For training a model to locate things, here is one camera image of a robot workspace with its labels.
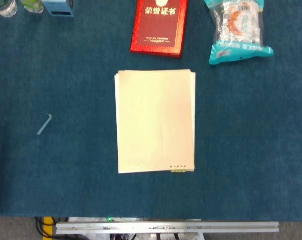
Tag light blue box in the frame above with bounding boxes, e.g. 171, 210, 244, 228
42, 0, 75, 18

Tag aluminium frame rail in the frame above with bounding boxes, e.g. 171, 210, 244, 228
55, 220, 280, 236

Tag black floor cable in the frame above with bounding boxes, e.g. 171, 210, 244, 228
34, 216, 57, 239

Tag clear glass bottle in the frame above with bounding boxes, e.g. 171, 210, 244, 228
0, 0, 18, 18

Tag small light blue card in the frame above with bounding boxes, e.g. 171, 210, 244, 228
36, 113, 52, 136

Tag teal snack bag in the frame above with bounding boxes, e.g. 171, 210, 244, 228
203, 0, 275, 66

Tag red certificate book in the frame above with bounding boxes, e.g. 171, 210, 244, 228
129, 0, 189, 60

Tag blue felt table cloth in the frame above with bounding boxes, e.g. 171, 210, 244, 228
0, 0, 302, 222

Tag green-tinted glass bottle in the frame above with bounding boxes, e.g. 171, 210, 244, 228
20, 0, 45, 14

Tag stack of cream paper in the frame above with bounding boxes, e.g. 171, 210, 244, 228
114, 69, 197, 175

